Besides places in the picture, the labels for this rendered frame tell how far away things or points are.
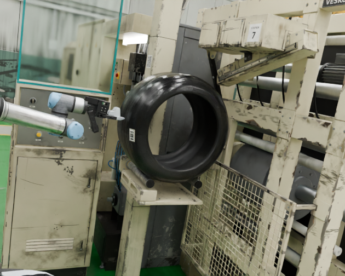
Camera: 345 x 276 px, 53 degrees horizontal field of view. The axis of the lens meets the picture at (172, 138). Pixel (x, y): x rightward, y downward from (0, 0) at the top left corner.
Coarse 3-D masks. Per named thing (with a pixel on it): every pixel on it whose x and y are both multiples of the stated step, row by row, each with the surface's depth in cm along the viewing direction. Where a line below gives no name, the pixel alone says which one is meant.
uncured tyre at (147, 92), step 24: (168, 72) 186; (144, 96) 167; (168, 96) 168; (192, 96) 204; (216, 96) 179; (120, 120) 179; (144, 120) 166; (216, 120) 199; (120, 144) 187; (144, 144) 169; (192, 144) 211; (216, 144) 185; (144, 168) 175; (168, 168) 177; (192, 168) 183
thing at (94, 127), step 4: (88, 112) 164; (92, 112) 165; (88, 116) 167; (92, 116) 165; (92, 120) 166; (92, 124) 166; (96, 124) 167; (92, 128) 168; (96, 128) 168; (96, 132) 168
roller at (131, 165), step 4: (128, 164) 203; (132, 164) 200; (132, 168) 197; (136, 168) 193; (136, 172) 190; (140, 172) 186; (140, 176) 184; (144, 176) 181; (148, 176) 181; (144, 180) 178; (148, 180) 175; (152, 180) 176; (148, 184) 175; (152, 184) 176
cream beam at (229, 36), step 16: (256, 16) 159; (272, 16) 154; (208, 32) 198; (224, 32) 183; (240, 32) 169; (272, 32) 155; (288, 32) 159; (208, 48) 203; (224, 48) 188; (240, 48) 175; (256, 48) 164; (272, 48) 157
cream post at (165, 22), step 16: (160, 0) 197; (176, 0) 198; (160, 16) 197; (176, 16) 200; (160, 32) 199; (176, 32) 202; (160, 48) 201; (160, 64) 203; (160, 112) 210; (160, 128) 212; (128, 192) 224; (128, 208) 221; (144, 208) 220; (128, 224) 219; (144, 224) 222; (128, 240) 220; (144, 240) 225; (128, 256) 223; (128, 272) 226
